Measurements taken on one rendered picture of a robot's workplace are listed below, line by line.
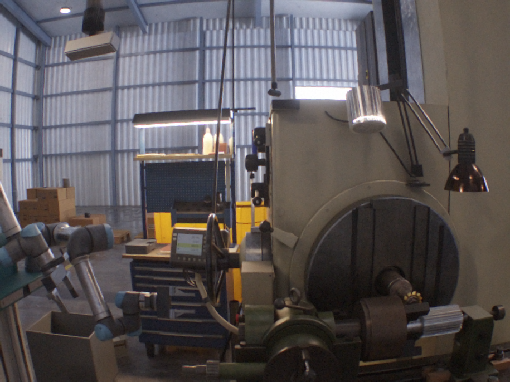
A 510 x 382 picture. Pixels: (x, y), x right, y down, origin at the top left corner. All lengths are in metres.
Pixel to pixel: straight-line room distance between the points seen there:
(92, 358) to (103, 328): 1.19
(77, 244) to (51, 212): 7.43
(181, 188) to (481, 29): 2.76
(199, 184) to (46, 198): 6.02
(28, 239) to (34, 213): 7.90
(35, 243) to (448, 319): 1.36
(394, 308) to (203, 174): 2.66
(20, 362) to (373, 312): 1.78
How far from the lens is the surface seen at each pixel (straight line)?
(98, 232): 1.75
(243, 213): 4.18
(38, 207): 9.28
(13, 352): 2.26
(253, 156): 1.62
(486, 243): 1.66
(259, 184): 1.81
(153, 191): 3.64
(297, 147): 1.36
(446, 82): 1.56
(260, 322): 1.05
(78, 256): 1.67
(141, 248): 3.26
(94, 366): 2.83
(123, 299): 1.68
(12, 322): 2.18
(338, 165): 1.38
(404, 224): 1.34
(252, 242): 1.54
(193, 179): 3.54
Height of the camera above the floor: 1.69
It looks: 5 degrees down
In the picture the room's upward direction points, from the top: 1 degrees counter-clockwise
